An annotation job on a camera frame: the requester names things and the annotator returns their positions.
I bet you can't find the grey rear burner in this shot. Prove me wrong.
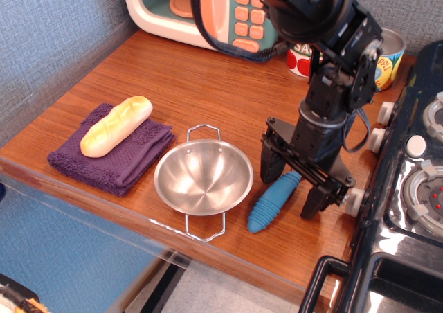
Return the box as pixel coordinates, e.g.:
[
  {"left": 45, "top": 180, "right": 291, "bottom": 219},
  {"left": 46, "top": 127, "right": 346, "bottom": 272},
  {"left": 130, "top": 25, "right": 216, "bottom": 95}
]
[{"left": 422, "top": 92, "right": 443, "bottom": 143}]

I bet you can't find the teal toy microwave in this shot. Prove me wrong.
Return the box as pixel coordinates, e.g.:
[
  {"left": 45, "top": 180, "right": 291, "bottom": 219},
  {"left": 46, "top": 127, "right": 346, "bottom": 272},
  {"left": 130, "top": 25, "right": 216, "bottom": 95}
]
[{"left": 125, "top": 0, "right": 278, "bottom": 53}]

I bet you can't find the black oven door handle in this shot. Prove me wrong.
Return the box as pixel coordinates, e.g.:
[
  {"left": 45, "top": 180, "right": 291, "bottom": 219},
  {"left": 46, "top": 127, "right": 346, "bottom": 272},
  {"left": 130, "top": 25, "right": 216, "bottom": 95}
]
[{"left": 299, "top": 256, "right": 350, "bottom": 313}]

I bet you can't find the white stove knob middle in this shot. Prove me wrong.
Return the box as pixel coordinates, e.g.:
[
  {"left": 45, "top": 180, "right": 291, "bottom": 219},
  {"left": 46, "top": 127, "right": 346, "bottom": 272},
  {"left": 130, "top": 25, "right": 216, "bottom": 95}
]
[{"left": 368, "top": 128, "right": 386, "bottom": 154}]

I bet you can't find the black toy stove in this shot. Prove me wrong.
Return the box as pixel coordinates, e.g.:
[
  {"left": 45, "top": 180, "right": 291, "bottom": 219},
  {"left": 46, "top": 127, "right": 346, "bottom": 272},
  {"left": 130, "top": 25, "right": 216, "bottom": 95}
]
[{"left": 329, "top": 41, "right": 442, "bottom": 312}]

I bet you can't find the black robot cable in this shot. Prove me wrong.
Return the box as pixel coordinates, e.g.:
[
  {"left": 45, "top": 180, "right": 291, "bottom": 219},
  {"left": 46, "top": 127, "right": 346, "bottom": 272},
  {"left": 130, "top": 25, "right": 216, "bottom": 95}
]
[{"left": 190, "top": 0, "right": 288, "bottom": 64}]

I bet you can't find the white round stove button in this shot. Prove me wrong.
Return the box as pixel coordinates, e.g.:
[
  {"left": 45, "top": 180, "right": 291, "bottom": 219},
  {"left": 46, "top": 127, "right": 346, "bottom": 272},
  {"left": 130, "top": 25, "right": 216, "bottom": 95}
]
[{"left": 406, "top": 135, "right": 426, "bottom": 158}]

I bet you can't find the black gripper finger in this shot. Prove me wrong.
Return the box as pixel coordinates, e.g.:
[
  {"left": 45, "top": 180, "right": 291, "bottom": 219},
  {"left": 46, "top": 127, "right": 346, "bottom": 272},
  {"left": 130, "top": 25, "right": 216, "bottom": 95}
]
[
  {"left": 260, "top": 143, "right": 286, "bottom": 184},
  {"left": 300, "top": 186, "right": 340, "bottom": 220}
]

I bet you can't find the grey front burner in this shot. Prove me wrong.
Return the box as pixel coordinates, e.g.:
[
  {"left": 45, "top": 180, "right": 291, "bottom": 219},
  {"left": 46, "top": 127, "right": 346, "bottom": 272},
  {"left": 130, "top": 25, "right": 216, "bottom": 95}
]
[{"left": 402, "top": 160, "right": 442, "bottom": 238}]

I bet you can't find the pineapple slices can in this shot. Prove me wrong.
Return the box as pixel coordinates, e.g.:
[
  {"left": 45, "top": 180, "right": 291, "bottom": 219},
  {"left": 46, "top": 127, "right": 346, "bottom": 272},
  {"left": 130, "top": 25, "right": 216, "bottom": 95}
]
[{"left": 374, "top": 28, "right": 406, "bottom": 91}]

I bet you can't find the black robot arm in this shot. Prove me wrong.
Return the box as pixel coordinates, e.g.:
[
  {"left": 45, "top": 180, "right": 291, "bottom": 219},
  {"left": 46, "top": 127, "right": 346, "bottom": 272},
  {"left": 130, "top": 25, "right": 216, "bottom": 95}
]
[{"left": 260, "top": 0, "right": 383, "bottom": 220}]

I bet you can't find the clear acrylic table guard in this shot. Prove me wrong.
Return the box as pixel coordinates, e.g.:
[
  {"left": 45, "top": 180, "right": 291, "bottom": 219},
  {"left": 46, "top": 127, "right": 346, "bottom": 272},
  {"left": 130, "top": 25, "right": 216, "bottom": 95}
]
[{"left": 1, "top": 173, "right": 298, "bottom": 312}]

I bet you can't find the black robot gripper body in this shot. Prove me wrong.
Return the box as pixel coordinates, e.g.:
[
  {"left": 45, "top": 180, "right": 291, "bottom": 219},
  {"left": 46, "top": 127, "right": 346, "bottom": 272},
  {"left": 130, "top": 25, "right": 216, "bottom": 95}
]
[{"left": 262, "top": 101, "right": 356, "bottom": 202}]

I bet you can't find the folded purple towel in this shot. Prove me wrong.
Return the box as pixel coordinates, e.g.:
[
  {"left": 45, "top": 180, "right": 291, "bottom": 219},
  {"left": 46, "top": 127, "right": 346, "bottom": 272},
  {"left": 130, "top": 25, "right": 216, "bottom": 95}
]
[{"left": 47, "top": 103, "right": 176, "bottom": 197}]

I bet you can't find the white stove knob rear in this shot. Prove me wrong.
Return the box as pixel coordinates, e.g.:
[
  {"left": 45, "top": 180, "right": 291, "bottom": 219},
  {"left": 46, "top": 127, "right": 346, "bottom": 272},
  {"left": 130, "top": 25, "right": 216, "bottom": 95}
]
[{"left": 377, "top": 102, "right": 395, "bottom": 126}]

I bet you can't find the grey burner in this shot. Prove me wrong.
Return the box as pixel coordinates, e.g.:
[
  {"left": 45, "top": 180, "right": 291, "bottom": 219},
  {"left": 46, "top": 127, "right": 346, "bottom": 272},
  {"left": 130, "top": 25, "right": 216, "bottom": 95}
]
[
  {"left": 422, "top": 92, "right": 443, "bottom": 143},
  {"left": 402, "top": 160, "right": 442, "bottom": 238}
]

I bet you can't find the orange object bottom left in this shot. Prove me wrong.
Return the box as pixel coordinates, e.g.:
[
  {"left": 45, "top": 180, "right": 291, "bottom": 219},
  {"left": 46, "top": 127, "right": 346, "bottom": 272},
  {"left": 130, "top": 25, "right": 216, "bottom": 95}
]
[{"left": 1, "top": 274, "right": 49, "bottom": 313}]

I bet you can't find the steel bowl with wire handles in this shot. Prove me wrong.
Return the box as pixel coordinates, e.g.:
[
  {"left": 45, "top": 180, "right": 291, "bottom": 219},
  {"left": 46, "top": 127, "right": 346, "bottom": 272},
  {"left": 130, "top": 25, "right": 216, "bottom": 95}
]
[{"left": 154, "top": 123, "right": 254, "bottom": 242}]

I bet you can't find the tomato sauce can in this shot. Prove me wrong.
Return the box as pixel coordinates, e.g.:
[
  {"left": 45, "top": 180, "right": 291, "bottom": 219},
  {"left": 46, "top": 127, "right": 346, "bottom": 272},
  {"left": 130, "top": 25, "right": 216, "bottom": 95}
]
[{"left": 287, "top": 44, "right": 313, "bottom": 78}]

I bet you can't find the yellow toy bread loaf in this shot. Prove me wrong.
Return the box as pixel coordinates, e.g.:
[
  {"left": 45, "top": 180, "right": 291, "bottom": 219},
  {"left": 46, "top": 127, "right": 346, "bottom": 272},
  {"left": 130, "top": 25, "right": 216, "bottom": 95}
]
[{"left": 80, "top": 96, "right": 153, "bottom": 158}]

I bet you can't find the white stove knob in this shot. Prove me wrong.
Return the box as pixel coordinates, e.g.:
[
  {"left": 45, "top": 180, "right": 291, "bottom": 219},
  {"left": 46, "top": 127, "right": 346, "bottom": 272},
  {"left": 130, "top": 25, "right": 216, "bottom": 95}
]
[
  {"left": 377, "top": 102, "right": 395, "bottom": 126},
  {"left": 345, "top": 188, "right": 365, "bottom": 217},
  {"left": 368, "top": 128, "right": 386, "bottom": 154}
]

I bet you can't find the blue handled metal spork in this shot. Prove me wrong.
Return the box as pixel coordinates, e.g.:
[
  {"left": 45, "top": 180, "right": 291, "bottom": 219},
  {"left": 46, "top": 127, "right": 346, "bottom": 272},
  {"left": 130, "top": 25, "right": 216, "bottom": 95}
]
[{"left": 248, "top": 171, "right": 302, "bottom": 233}]

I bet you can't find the white stove knob front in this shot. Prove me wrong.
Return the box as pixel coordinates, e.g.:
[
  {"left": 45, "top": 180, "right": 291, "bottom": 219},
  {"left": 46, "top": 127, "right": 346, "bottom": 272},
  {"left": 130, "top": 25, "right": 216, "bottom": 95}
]
[{"left": 345, "top": 188, "right": 365, "bottom": 217}]

